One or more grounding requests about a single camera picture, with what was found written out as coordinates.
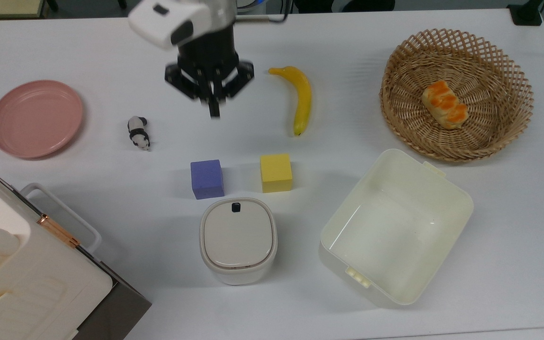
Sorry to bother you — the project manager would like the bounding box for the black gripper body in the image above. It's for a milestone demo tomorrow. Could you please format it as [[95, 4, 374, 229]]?
[[177, 26, 240, 78]]

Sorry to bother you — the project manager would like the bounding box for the toy panda figure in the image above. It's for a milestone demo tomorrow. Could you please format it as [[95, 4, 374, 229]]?
[[127, 116, 151, 152]]

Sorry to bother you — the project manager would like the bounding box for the woven wicker basket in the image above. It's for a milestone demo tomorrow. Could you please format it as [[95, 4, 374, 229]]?
[[379, 28, 534, 163]]

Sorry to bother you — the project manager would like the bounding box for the black cable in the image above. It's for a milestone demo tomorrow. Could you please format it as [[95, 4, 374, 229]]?
[[234, 0, 295, 24]]

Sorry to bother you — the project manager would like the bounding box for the black stand base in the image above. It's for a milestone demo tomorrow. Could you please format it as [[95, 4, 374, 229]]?
[[507, 0, 544, 26]]

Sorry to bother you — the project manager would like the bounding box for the white plastic storage container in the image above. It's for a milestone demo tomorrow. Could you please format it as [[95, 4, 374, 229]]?
[[319, 149, 475, 308]]

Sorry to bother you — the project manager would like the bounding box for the cream dustbin with lid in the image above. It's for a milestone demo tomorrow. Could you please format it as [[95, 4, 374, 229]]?
[[200, 197, 278, 286]]

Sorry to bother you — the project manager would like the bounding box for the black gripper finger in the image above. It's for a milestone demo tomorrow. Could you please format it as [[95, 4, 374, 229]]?
[[165, 61, 214, 119], [213, 59, 255, 119]]

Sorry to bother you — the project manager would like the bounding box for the yellow toy banana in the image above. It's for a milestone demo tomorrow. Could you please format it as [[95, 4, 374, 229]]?
[[268, 66, 312, 137]]

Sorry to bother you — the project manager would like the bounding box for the purple foam cube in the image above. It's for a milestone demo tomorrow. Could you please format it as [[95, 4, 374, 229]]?
[[190, 160, 225, 200]]

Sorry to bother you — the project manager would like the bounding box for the pink plastic plate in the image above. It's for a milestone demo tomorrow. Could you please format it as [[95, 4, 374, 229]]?
[[0, 80, 84, 159]]

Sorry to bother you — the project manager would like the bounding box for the yellowish wooden table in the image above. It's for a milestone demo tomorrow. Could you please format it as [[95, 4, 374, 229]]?
[[0, 0, 47, 19]]

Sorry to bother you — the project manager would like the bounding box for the yellow foam cube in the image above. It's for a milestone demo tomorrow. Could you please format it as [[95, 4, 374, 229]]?
[[260, 153, 293, 194]]

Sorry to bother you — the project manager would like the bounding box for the toy bread with orange top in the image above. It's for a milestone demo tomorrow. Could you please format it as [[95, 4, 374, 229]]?
[[422, 80, 469, 130]]

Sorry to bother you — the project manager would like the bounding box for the cream storage cabinet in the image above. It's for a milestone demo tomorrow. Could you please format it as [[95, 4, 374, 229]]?
[[0, 156, 113, 340]]

